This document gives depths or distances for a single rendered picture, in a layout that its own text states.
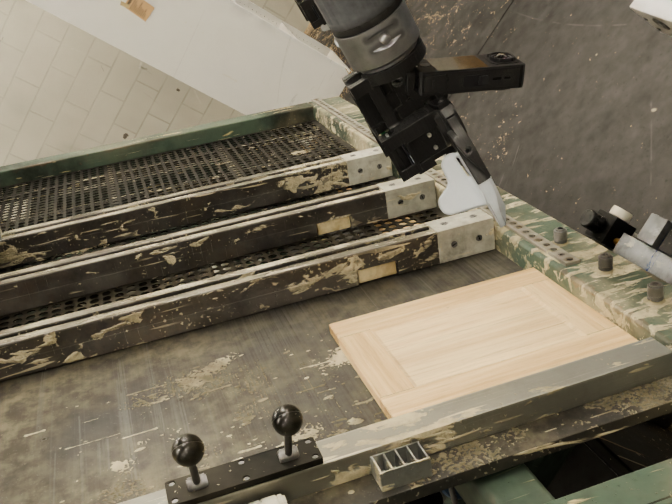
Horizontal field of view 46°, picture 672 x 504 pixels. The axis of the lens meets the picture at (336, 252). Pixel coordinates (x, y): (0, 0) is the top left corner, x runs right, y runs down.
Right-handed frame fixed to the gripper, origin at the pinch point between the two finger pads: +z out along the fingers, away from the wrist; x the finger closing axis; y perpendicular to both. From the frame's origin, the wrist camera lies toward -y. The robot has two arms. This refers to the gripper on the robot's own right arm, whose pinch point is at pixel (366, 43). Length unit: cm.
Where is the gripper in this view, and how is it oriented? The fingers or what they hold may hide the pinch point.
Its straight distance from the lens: 151.5
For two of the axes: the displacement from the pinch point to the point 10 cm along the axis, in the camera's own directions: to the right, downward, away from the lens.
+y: -8.4, 5.3, 0.7
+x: 2.3, 4.7, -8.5
